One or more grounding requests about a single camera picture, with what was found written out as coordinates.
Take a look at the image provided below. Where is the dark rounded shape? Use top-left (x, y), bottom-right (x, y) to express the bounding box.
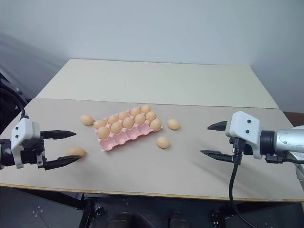
top-left (167, 211), bottom-right (191, 228)
top-left (111, 211), bottom-right (135, 228)

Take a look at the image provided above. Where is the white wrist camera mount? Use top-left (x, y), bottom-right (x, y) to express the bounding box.
top-left (11, 118), bottom-right (41, 169)
top-left (225, 110), bottom-right (264, 160)

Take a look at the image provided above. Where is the pink plastic egg tray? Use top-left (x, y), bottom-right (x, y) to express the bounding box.
top-left (94, 108), bottom-right (164, 152)

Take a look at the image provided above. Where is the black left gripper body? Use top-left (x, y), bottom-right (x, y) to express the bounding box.
top-left (20, 132), bottom-right (48, 170)

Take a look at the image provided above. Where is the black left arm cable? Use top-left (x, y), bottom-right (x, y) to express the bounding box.
top-left (0, 88), bottom-right (29, 119)

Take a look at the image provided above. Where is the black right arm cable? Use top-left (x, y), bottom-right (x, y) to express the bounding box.
top-left (228, 137), bottom-right (253, 228)

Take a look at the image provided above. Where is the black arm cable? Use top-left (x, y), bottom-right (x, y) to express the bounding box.
top-left (228, 137), bottom-right (253, 228)
top-left (0, 88), bottom-right (29, 119)

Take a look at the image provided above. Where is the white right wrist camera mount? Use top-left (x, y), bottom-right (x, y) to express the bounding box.
top-left (225, 110), bottom-right (264, 160)

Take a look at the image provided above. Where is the black metal table frame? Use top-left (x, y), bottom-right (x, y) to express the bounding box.
top-left (64, 191), bottom-right (238, 228)

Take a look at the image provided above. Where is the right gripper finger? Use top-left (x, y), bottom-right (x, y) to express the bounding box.
top-left (200, 149), bottom-right (235, 163)
top-left (207, 120), bottom-right (228, 132)

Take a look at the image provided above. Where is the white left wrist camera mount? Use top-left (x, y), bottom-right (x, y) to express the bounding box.
top-left (11, 118), bottom-right (41, 169)

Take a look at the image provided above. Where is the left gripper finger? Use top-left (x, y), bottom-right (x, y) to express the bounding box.
top-left (45, 153), bottom-right (86, 171)
top-left (40, 129), bottom-right (77, 141)

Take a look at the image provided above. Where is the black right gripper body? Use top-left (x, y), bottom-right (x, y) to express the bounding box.
top-left (228, 136), bottom-right (255, 165)

